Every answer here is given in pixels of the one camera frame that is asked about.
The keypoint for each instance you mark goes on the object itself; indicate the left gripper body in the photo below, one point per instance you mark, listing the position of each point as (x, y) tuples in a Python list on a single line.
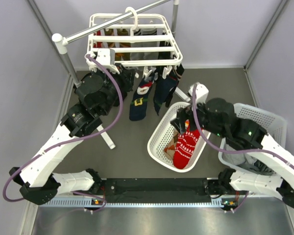
[(122, 80)]

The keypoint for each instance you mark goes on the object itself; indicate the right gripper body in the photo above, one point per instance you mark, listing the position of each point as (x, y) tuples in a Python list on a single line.
[(185, 114)]

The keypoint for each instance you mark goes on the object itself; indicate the red patterned christmas sock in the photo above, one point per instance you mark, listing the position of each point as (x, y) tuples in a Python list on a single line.
[(185, 146)]

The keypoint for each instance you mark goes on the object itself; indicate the navy santa belt sock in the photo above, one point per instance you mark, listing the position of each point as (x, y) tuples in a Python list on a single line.
[(138, 106)]

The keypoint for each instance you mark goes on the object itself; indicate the white clip sock hanger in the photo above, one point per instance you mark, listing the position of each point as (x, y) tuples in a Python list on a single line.
[(119, 37)]

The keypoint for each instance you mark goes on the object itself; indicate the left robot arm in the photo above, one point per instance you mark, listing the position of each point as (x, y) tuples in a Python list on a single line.
[(98, 93)]

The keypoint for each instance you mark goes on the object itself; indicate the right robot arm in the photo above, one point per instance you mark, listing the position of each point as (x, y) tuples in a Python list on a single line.
[(218, 117)]

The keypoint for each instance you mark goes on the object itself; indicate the grey striped sock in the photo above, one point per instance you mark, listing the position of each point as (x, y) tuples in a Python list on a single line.
[(149, 55), (136, 55)]

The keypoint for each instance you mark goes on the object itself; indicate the white far rack foot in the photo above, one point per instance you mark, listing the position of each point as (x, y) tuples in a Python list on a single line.
[(182, 95)]

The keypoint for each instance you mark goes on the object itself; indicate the white perforated oval basket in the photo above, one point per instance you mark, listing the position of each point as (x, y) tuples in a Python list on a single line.
[(163, 134)]

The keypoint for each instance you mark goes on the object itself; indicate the argyle beige orange sock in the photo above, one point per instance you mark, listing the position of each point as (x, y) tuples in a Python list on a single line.
[(169, 150)]

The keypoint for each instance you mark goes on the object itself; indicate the white rack base foot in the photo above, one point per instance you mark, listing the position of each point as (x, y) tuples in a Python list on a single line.
[(106, 137)]

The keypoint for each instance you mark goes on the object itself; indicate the grey clothes in basket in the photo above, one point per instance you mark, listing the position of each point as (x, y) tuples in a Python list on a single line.
[(245, 163)]

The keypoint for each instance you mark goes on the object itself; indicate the silver horizontal rack bar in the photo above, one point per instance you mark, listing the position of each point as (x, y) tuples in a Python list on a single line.
[(130, 13)]

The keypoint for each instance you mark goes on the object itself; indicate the white rectangular mesh basket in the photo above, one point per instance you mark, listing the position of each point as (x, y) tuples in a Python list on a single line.
[(275, 125)]

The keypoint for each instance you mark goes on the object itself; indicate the far silver rack pole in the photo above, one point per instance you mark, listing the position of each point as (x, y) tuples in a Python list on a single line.
[(174, 16)]

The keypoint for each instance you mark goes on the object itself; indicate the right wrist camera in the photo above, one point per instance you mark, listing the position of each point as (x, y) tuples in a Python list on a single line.
[(201, 92)]

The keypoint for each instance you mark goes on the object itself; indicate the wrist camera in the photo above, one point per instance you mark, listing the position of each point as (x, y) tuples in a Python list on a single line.
[(201, 92), (106, 56)]

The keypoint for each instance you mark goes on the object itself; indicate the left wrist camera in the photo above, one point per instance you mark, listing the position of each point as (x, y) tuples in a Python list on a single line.
[(106, 56)]

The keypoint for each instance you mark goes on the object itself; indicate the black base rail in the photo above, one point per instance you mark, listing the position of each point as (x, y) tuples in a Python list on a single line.
[(155, 190)]

